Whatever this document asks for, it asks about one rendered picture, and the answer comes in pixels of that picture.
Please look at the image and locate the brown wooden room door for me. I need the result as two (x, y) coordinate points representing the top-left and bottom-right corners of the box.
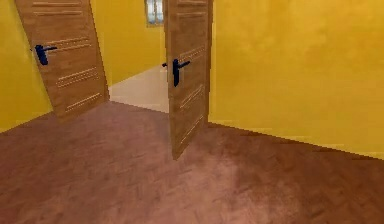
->
(13, 0), (111, 122)
(162, 0), (214, 161)

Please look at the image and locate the black door handle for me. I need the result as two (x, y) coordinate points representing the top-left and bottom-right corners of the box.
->
(34, 44), (58, 66)
(161, 58), (191, 88)

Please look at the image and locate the window with pale frame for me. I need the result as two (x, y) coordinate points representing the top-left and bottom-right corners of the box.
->
(144, 0), (165, 28)

